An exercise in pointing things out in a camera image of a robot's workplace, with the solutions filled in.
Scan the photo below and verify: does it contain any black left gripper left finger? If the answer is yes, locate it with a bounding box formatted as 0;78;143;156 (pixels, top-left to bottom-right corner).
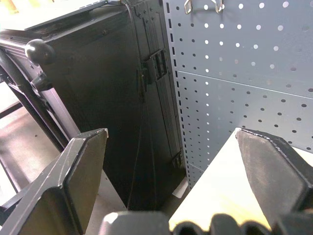
0;128;109;235

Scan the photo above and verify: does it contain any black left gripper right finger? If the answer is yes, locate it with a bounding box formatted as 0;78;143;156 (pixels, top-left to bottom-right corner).
235;127;313;230

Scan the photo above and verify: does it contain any grey perforated pegboard panel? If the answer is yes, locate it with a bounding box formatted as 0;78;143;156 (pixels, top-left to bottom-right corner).
162;0;313;190

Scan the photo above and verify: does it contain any black cabinet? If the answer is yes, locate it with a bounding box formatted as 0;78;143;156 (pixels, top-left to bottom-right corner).
36;0;188;212

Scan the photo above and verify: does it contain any flat dark panel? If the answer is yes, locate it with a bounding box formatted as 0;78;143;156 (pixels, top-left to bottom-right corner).
1;0;111;32

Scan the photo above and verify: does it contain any silver metal pegboard hook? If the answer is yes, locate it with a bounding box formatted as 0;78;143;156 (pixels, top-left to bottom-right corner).
183;0;224;15

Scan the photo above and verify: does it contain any black metal frame with knob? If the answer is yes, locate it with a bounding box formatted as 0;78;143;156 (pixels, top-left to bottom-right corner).
0;29;81;211

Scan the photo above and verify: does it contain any black cable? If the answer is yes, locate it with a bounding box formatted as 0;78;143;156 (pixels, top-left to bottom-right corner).
121;0;157;212

